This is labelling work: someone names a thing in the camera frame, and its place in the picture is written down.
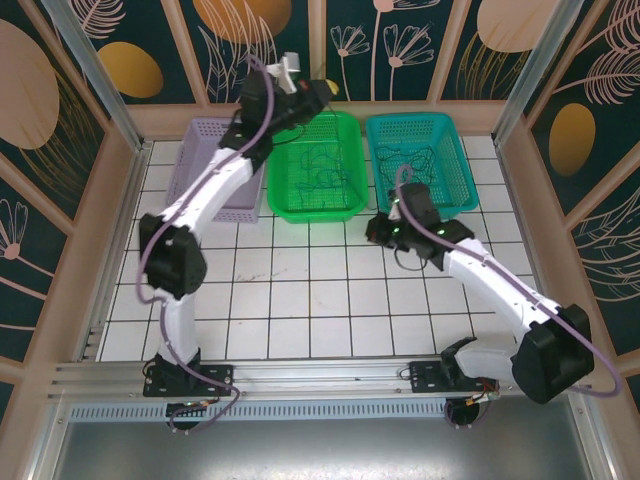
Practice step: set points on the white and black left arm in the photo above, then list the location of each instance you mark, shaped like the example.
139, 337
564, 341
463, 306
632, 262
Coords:
215, 195

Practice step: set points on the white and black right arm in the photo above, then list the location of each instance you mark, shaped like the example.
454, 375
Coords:
500, 290

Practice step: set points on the lavender plastic basket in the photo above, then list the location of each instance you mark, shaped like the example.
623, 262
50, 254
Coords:
200, 145

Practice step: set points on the green plastic basket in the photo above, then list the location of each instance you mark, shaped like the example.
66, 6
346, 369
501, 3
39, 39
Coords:
350, 160

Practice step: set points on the teal plastic basket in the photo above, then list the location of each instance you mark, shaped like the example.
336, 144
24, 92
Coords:
450, 160

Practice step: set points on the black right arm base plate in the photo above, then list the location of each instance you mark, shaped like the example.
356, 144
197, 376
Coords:
425, 377

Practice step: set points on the aluminium frame post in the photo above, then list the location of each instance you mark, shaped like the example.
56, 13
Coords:
540, 70
95, 75

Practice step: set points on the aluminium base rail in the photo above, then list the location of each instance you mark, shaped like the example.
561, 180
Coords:
320, 375

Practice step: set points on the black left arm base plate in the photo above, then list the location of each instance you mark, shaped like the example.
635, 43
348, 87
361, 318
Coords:
220, 380

